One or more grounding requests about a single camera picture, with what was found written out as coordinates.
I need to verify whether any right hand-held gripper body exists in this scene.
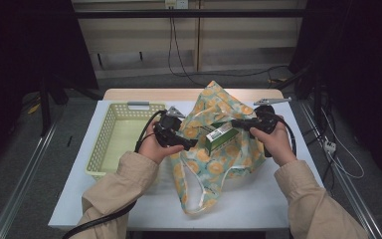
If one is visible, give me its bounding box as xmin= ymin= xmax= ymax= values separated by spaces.
xmin=253 ymin=97 xmax=292 ymax=135

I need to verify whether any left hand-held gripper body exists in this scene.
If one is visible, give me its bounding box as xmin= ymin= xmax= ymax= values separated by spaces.
xmin=153 ymin=106 xmax=186 ymax=147

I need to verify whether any green carton box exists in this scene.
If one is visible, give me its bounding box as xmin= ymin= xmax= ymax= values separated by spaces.
xmin=204 ymin=121 xmax=241 ymax=157

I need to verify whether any orange-slice print cloth bag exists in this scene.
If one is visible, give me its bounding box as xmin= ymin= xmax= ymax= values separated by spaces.
xmin=170 ymin=80 xmax=268 ymax=215

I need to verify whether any pale green perforated basket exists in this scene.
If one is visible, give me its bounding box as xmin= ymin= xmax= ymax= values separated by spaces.
xmin=85 ymin=101 xmax=167 ymax=182

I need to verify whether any person's left hand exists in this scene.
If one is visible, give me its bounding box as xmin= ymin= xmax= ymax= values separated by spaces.
xmin=138 ymin=130 xmax=185 ymax=165

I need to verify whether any person's right hand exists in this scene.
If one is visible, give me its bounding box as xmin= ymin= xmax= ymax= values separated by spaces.
xmin=249 ymin=114 xmax=297 ymax=167

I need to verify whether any black metal stand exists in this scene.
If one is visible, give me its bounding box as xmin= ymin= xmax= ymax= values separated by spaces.
xmin=275 ymin=66 xmax=326 ymax=140
xmin=39 ymin=74 xmax=103 ymax=137

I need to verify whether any white power strip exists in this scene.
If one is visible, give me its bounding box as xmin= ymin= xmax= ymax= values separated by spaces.
xmin=323 ymin=139 xmax=337 ymax=154

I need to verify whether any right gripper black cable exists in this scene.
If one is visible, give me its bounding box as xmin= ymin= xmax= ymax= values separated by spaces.
xmin=265 ymin=111 xmax=297 ymax=157

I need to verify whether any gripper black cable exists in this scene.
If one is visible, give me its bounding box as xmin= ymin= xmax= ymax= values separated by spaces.
xmin=62 ymin=110 xmax=167 ymax=239
xmin=265 ymin=111 xmax=297 ymax=157

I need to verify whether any black wall cable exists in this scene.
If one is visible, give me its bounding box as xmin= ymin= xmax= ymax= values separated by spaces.
xmin=167 ymin=8 xmax=200 ymax=88
xmin=170 ymin=8 xmax=289 ymax=79

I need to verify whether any white floor cable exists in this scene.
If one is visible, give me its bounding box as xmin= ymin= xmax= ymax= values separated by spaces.
xmin=321 ymin=109 xmax=366 ymax=180

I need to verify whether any aluminium floor rail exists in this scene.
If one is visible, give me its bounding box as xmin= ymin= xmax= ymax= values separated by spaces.
xmin=0 ymin=109 xmax=68 ymax=239
xmin=297 ymin=99 xmax=382 ymax=239

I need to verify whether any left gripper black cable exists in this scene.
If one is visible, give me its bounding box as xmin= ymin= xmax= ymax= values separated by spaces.
xmin=62 ymin=110 xmax=167 ymax=239

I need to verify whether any black horizontal frame bar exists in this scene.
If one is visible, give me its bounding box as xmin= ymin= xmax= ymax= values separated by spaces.
xmin=74 ymin=9 xmax=307 ymax=19

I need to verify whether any white wall socket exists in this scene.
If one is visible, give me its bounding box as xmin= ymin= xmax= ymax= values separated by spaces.
xmin=164 ymin=0 xmax=189 ymax=10

